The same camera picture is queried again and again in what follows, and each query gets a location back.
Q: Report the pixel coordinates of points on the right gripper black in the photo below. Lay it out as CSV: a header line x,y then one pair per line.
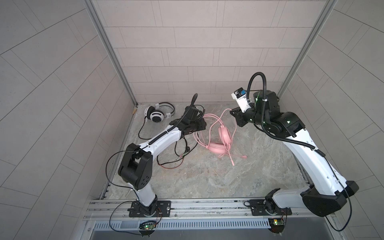
x,y
238,117

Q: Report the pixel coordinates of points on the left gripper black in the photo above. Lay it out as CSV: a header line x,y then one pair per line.
x,y
201,126

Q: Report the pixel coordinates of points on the pink headphones with cable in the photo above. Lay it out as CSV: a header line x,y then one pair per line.
x,y
223,148

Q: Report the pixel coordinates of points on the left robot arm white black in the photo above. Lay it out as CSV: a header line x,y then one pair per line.
x,y
136,167

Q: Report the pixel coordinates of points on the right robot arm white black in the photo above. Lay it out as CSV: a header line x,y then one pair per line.
x,y
328,190

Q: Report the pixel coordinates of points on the right circuit board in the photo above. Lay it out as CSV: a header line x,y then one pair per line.
x,y
277,226

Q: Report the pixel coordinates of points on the left circuit board green led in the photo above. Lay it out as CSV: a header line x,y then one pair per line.
x,y
148,226

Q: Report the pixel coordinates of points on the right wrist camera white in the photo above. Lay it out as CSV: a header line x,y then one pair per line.
x,y
240,96

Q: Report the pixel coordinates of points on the white black headphones with cable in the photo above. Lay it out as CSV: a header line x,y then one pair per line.
x,y
156,115

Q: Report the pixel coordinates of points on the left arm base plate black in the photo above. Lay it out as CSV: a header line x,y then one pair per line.
x,y
163,208

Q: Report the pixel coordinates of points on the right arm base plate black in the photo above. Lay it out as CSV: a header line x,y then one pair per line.
x,y
261,207

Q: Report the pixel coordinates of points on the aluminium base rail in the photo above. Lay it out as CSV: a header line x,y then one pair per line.
x,y
194,214

